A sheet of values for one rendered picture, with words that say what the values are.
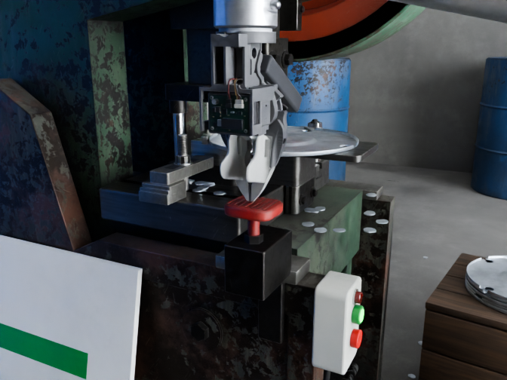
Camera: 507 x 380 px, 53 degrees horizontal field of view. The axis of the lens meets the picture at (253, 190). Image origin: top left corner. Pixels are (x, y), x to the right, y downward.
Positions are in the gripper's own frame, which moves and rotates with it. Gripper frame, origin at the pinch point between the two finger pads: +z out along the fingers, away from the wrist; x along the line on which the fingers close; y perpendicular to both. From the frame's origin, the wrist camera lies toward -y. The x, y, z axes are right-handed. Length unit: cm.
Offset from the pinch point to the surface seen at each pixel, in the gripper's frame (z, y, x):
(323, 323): 20.2, -5.3, 8.7
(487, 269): 39, -82, 28
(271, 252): 8.0, 0.7, 3.0
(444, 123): 40, -363, -18
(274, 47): -18.1, -30.9, -11.5
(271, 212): 2.2, 1.6, 3.5
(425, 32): -28, -363, -39
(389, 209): 17, -55, 7
